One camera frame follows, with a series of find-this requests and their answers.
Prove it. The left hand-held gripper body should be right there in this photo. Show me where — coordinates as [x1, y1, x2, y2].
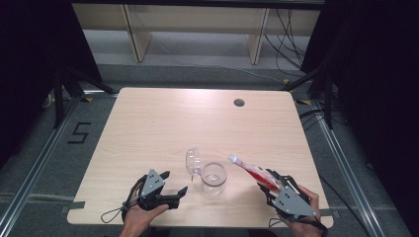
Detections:
[135, 168, 181, 212]

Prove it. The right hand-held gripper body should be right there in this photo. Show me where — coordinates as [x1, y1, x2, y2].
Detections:
[268, 176, 318, 222]

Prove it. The red and white sugar bag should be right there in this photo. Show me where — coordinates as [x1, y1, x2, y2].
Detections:
[227, 153, 282, 193]

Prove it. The clear glass jar with lid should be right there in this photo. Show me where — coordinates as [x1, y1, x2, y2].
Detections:
[185, 147, 229, 197]

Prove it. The person's right hand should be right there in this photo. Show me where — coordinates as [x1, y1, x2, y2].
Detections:
[282, 185, 329, 237]

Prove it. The person's left hand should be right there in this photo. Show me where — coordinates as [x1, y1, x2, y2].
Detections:
[119, 184, 170, 237]

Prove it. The grey tape strip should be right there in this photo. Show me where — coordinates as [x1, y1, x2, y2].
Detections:
[59, 200, 86, 215]
[319, 207, 341, 218]

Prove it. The black metal stand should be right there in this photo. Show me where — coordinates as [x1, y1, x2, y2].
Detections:
[280, 64, 348, 130]
[51, 64, 117, 130]

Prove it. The black curtain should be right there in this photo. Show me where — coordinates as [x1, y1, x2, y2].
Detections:
[0, 0, 104, 170]
[299, 0, 419, 237]

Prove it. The light wooden shelf unit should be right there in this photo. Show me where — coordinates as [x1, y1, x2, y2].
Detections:
[72, 3, 322, 65]

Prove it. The black right gripper strap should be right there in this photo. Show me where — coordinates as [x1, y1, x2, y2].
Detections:
[268, 216, 329, 233]

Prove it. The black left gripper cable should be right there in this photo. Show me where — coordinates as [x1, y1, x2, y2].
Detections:
[121, 174, 148, 215]

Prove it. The thin grey cord loop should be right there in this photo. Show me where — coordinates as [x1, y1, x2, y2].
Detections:
[100, 206, 126, 225]

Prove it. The black floor cable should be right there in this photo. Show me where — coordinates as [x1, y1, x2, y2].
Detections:
[318, 175, 374, 237]

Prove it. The metal floor rail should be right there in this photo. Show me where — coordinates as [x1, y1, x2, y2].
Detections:
[0, 97, 82, 237]
[310, 98, 387, 237]

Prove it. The bundle of black cables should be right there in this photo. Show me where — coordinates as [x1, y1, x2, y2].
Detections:
[263, 8, 308, 79]

